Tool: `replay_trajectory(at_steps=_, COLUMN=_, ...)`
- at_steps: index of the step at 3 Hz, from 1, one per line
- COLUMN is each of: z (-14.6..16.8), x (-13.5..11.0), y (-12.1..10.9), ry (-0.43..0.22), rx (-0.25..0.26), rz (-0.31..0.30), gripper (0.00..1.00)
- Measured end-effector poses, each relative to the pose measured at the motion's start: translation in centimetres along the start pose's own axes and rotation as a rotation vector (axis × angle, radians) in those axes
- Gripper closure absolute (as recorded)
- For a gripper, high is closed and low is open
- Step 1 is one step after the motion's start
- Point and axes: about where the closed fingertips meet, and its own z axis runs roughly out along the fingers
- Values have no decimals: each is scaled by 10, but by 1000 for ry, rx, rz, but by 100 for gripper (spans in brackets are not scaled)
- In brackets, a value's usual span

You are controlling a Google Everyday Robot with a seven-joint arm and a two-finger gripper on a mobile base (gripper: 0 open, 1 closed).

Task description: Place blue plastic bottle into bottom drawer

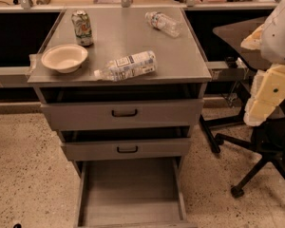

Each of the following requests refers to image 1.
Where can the middle grey drawer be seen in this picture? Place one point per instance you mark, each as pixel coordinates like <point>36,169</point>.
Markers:
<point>120,150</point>

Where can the bottom grey open drawer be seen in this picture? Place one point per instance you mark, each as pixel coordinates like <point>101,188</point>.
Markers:
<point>138,193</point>

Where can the blue label plastic bottle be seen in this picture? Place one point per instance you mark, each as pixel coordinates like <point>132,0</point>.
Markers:
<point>128,67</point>

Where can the black office chair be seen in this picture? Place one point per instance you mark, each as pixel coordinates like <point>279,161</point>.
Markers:
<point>268,140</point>

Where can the white paper bowl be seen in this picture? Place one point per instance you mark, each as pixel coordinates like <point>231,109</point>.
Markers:
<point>64,58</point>

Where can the clear small water bottle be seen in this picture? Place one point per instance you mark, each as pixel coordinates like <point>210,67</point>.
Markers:
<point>164,23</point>

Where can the green soda can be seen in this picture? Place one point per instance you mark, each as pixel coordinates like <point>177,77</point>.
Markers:
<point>82,27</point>

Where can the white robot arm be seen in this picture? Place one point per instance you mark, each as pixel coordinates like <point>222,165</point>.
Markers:
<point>268,88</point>

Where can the grey drawer cabinet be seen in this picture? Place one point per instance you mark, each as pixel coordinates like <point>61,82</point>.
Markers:
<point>181,75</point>

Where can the dark round side table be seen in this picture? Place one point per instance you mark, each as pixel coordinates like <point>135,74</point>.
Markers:
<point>241,70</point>

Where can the top grey drawer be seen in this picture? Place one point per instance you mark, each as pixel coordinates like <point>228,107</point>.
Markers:
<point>122,115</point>

